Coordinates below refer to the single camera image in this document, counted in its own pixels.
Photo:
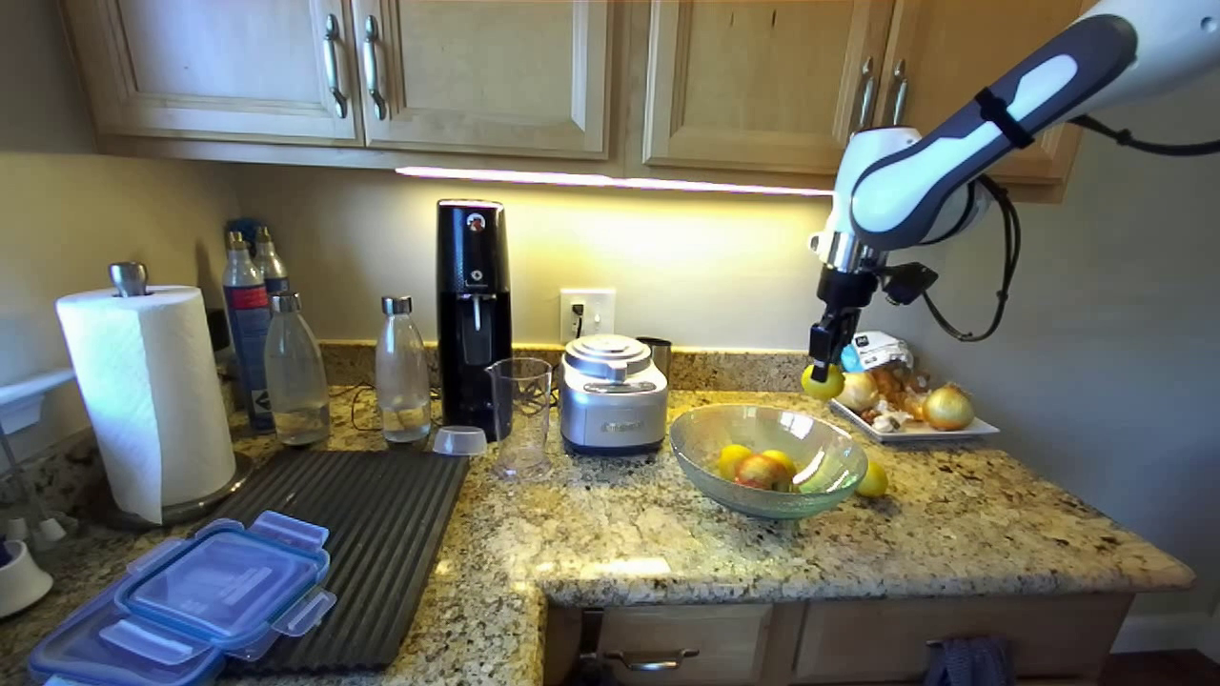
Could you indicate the blue white food bag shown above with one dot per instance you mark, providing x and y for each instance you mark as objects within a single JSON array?
[{"x": 879, "y": 347}]

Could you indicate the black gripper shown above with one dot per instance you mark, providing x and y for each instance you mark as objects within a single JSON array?
[{"x": 846, "y": 298}]

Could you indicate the yellow onion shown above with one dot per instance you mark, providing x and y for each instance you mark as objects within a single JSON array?
[
  {"x": 946, "y": 409},
  {"x": 858, "y": 389}
]

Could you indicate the wooden cabinet door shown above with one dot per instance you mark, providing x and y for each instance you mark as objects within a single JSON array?
[
  {"x": 943, "y": 51},
  {"x": 762, "y": 84},
  {"x": 220, "y": 71},
  {"x": 491, "y": 77}
]

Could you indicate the yellow onion right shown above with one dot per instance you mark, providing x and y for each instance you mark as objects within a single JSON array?
[{"x": 946, "y": 409}]

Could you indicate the clear glass bowl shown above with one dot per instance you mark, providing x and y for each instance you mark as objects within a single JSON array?
[{"x": 830, "y": 461}]

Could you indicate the dark hanging towel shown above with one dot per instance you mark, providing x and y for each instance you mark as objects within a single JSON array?
[{"x": 969, "y": 661}]

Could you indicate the yellow onion left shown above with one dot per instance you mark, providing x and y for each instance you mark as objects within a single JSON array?
[{"x": 858, "y": 389}]

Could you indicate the clear measuring cup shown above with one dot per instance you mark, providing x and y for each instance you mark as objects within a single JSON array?
[{"x": 521, "y": 416}]

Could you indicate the blue lid container top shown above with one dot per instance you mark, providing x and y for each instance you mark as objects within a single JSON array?
[{"x": 236, "y": 587}]

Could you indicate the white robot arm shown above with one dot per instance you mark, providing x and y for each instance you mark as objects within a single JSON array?
[{"x": 898, "y": 183}]

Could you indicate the blue lid container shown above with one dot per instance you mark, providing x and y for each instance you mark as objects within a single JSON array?
[
  {"x": 236, "y": 587},
  {"x": 102, "y": 646}
]

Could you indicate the white wall outlet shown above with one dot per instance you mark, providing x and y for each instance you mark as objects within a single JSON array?
[{"x": 584, "y": 312}]

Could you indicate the clear glass bottle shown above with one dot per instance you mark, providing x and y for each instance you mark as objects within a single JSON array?
[{"x": 402, "y": 375}]

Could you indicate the black drying mat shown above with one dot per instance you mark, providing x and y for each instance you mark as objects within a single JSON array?
[{"x": 385, "y": 515}]

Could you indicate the white rectangular plate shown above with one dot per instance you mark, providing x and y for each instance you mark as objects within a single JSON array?
[{"x": 895, "y": 428}]

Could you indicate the silver rice cooker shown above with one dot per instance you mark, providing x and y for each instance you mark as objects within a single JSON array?
[{"x": 613, "y": 399}]

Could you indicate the black soda maker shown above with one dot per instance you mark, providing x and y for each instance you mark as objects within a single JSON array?
[{"x": 473, "y": 308}]

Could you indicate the clear plastic bottle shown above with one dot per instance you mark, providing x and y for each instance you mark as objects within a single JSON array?
[{"x": 295, "y": 375}]

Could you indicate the under cabinet light strip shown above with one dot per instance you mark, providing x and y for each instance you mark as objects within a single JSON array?
[{"x": 591, "y": 182}]

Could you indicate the red label soda bottle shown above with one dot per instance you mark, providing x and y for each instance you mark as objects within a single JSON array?
[{"x": 251, "y": 313}]

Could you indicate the left wooden cabinet door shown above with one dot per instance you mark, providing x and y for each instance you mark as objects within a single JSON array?
[{"x": 220, "y": 71}]

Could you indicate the white dish left edge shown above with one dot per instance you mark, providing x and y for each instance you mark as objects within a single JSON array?
[{"x": 21, "y": 580}]

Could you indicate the red yellow apple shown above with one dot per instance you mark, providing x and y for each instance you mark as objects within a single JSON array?
[{"x": 765, "y": 474}]

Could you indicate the wooden drawer front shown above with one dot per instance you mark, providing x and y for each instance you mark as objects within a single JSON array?
[{"x": 684, "y": 646}]

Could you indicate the right wooden cabinet door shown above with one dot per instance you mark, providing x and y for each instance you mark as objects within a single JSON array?
[{"x": 943, "y": 51}]

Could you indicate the blue lid container bottom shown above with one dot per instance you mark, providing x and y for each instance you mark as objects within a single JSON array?
[{"x": 102, "y": 646}]

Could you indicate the white paper towel roll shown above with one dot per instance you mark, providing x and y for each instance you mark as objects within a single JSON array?
[{"x": 152, "y": 389}]

